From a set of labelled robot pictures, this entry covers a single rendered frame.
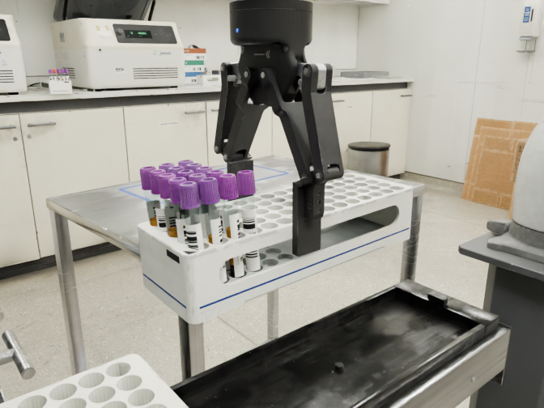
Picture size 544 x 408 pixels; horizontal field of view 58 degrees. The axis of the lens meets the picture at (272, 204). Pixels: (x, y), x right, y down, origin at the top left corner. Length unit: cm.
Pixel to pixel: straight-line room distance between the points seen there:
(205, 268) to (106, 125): 236
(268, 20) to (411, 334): 33
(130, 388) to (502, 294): 86
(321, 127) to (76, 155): 234
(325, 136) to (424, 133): 394
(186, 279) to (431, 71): 398
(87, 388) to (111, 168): 245
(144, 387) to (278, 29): 29
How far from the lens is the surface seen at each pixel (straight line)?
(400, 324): 54
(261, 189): 97
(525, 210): 105
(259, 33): 43
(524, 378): 116
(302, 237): 45
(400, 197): 56
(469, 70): 413
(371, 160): 354
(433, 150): 432
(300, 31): 44
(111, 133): 275
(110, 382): 36
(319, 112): 41
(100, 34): 276
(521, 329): 111
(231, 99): 52
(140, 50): 280
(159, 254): 44
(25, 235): 271
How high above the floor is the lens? 107
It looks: 17 degrees down
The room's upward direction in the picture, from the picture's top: straight up
